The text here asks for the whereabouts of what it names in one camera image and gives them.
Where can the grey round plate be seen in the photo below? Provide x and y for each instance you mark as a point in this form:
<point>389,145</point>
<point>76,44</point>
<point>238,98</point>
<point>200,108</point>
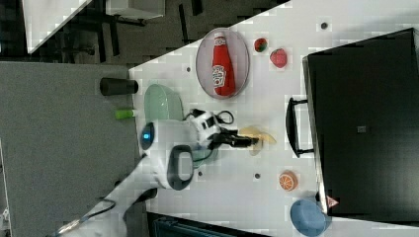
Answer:
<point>238,53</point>

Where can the toy orange half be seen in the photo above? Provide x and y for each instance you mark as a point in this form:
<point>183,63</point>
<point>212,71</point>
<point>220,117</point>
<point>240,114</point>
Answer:
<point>288,181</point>

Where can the peeled toy banana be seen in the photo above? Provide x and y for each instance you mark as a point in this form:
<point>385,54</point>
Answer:
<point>262,136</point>

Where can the green plastic mug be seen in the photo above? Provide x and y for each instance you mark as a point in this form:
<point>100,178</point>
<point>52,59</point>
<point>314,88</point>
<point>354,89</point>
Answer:
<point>200,157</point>

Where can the blue plastic bowl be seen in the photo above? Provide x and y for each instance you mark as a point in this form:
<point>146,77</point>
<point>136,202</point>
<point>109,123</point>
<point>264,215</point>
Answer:
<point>308,219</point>

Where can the green bottle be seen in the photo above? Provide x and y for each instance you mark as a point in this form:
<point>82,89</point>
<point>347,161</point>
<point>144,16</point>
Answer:
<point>124,114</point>

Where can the pink toy strawberry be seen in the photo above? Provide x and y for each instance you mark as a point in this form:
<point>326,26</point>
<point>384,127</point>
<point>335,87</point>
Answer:
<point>279,58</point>

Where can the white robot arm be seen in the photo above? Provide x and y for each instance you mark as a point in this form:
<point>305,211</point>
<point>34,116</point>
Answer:
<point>167,162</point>

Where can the dark cylinder post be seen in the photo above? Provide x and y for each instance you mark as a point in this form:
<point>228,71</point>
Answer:
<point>113,86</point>

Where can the dark red toy strawberry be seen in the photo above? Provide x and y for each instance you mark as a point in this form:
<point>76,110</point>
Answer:
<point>260,44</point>

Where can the red ketchup bottle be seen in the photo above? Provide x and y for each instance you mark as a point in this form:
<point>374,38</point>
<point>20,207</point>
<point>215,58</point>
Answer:
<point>222,70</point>

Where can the green plastic colander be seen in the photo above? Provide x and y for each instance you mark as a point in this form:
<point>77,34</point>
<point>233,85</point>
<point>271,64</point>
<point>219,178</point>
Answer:
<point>161,102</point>

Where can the white side table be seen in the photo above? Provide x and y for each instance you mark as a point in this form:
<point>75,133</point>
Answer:
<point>43,18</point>

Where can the silver black toaster oven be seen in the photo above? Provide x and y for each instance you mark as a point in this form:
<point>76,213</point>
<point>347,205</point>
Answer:
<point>363,110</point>

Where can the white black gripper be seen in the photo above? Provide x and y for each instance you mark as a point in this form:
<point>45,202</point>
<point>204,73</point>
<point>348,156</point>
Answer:
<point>207,126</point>

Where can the blue metal frame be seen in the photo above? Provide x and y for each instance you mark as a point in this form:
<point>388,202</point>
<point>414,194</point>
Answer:
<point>168,226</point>

